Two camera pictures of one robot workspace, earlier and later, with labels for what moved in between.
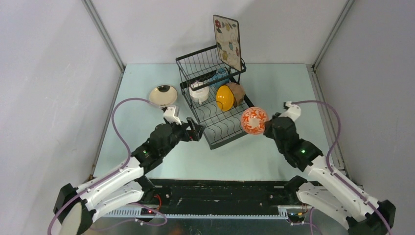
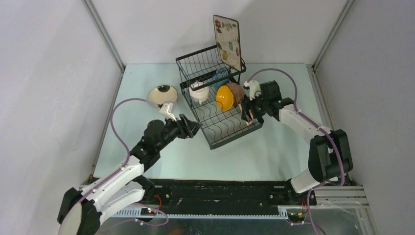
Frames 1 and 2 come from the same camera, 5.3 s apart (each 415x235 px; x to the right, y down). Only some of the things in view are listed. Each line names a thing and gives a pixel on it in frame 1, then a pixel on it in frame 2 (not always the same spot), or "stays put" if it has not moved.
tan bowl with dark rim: (238, 93) stays put
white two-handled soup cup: (200, 95) stays put
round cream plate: (163, 98) stays put
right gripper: (270, 125) to (253, 108)
